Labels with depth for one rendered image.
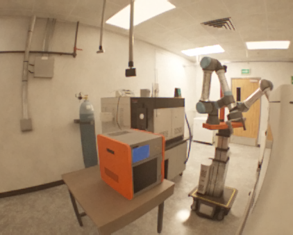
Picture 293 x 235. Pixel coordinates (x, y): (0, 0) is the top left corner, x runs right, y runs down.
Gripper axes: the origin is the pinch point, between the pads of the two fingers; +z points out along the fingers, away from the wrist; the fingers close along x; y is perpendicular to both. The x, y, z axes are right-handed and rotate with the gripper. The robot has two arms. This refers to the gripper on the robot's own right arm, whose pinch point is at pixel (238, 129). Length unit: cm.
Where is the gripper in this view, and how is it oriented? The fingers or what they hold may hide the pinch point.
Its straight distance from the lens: 120.9
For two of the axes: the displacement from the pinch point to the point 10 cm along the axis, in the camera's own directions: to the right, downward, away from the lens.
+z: 1.6, 9.5, -2.7
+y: -0.2, 2.8, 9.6
